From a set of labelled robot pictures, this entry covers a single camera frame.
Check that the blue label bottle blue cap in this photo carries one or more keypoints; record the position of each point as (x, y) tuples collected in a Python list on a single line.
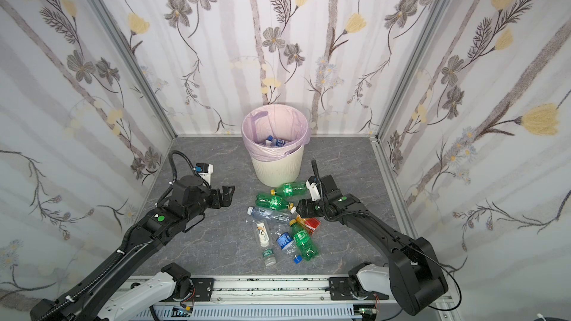
[(288, 246)]

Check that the white perforated cable tray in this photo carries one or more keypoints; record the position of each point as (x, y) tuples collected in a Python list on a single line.
[(260, 312)]

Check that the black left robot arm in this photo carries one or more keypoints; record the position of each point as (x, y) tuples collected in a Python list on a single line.
[(188, 196)]

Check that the orange red drink bottle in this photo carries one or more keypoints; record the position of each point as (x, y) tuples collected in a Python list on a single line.
[(309, 224)]

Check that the soda water bottle blue cap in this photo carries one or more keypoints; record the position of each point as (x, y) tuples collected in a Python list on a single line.
[(274, 142)]

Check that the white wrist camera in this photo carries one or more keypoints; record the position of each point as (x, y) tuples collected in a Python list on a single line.
[(204, 170), (312, 187)]

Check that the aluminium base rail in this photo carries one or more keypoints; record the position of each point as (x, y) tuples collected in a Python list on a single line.
[(138, 297)]

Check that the green bottle front right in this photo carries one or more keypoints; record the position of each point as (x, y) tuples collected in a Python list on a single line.
[(303, 241)]

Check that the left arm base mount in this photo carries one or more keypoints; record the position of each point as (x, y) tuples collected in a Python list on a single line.
[(188, 288)]

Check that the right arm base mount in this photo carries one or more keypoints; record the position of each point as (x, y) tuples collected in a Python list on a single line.
[(348, 288)]

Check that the pink bin liner bag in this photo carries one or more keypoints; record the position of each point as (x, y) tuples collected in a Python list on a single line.
[(279, 121)]

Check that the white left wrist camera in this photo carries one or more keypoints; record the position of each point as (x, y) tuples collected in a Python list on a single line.
[(204, 170)]

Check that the clear crushed water bottle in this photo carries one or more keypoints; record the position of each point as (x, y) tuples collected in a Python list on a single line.
[(277, 217)]

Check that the cream plastic waste bin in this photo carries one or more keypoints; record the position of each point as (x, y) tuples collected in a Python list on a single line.
[(278, 172)]

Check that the green bottle near bin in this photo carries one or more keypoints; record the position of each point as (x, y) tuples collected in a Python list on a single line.
[(292, 189)]

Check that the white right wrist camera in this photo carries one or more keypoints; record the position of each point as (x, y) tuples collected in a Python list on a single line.
[(312, 187)]

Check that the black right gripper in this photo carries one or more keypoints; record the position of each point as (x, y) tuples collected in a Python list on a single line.
[(313, 207)]

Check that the white label small bottle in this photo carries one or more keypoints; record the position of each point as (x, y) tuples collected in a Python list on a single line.
[(262, 233)]

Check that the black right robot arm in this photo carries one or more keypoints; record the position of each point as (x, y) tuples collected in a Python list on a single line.
[(414, 277)]

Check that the small bottle green label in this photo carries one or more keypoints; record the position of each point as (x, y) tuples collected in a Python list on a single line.
[(269, 257)]

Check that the green bottle yellow cap middle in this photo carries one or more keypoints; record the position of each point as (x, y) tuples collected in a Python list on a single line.
[(271, 202)]

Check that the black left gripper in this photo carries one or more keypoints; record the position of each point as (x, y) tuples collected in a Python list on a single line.
[(218, 198)]

